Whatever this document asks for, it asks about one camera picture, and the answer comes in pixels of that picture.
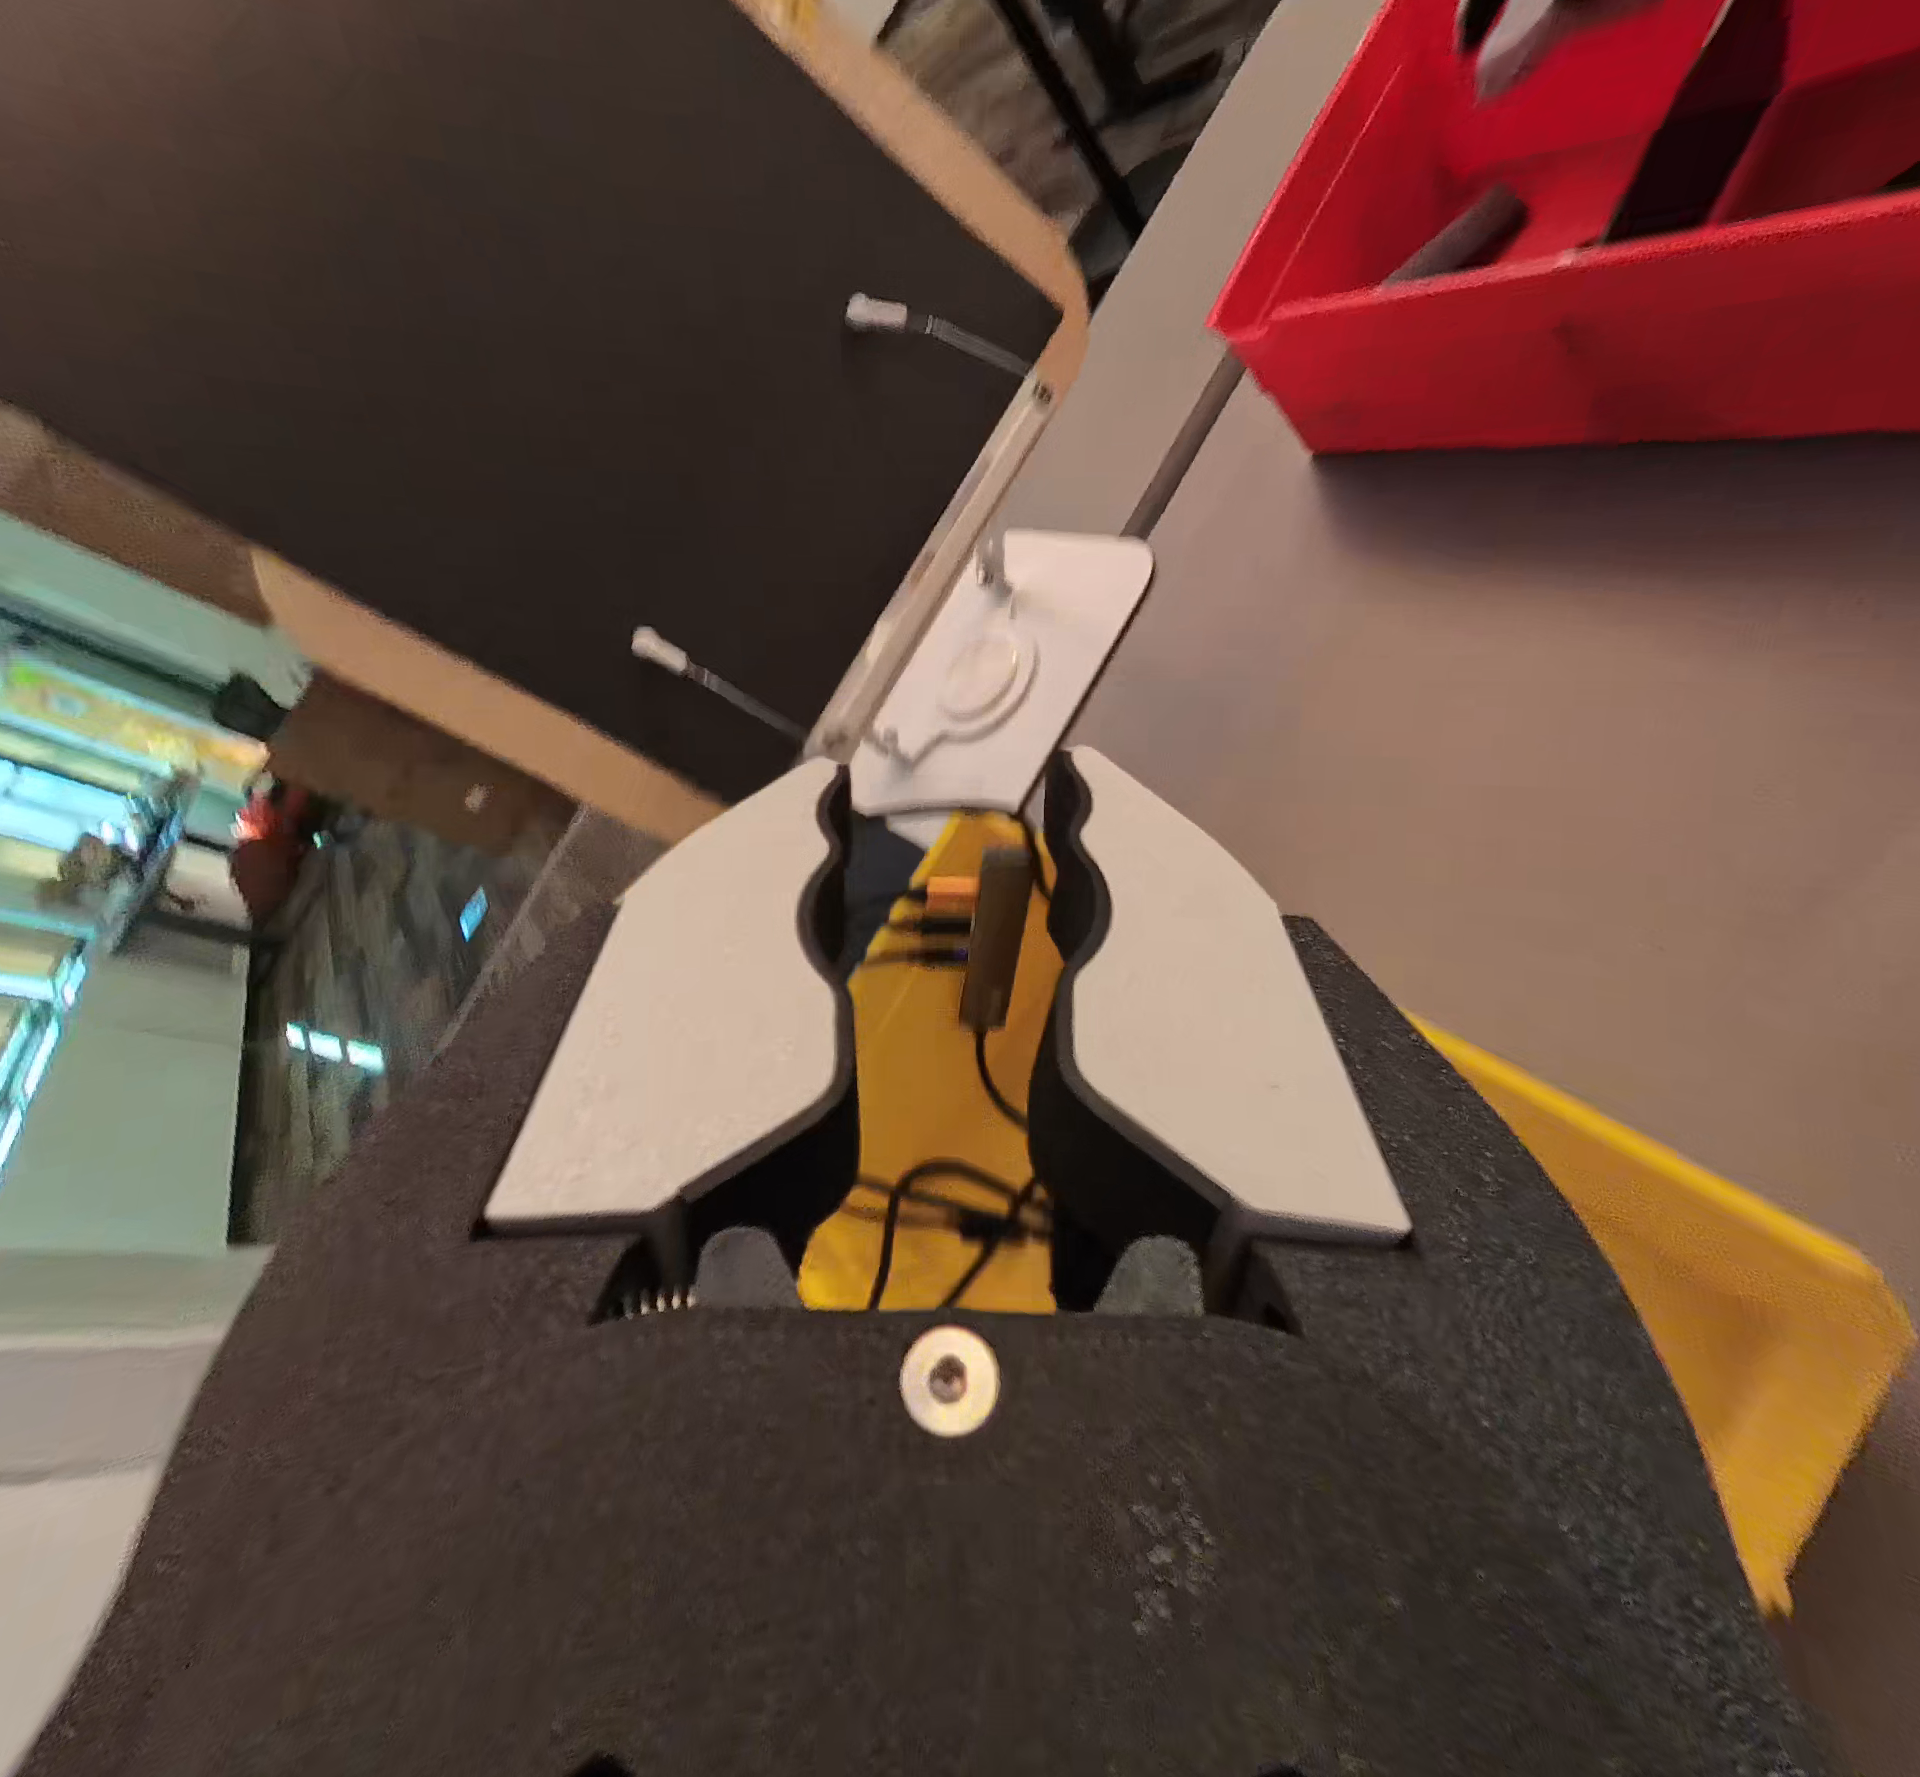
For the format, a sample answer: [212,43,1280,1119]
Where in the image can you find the black board with wooden frame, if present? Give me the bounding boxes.
[0,0,1091,850]

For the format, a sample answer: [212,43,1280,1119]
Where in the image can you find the yellow plastic bin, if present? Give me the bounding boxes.
[795,803,1919,1618]

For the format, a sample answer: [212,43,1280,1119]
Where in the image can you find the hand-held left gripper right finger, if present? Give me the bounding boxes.
[1036,745,1414,1246]

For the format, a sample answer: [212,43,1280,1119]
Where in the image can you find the red plastic bin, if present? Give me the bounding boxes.
[1209,0,1920,459]

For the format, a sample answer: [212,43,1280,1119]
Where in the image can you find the white tip wire lanyard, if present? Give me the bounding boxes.
[844,292,1040,379]
[631,624,814,743]

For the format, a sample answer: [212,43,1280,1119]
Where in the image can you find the thin hub cable grey plug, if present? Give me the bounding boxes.
[862,1020,1054,1310]

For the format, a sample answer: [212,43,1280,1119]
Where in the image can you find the white metal tablet stand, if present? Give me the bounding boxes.
[802,366,1156,822]

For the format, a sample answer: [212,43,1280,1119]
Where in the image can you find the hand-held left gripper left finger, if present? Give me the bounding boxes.
[484,758,859,1237]

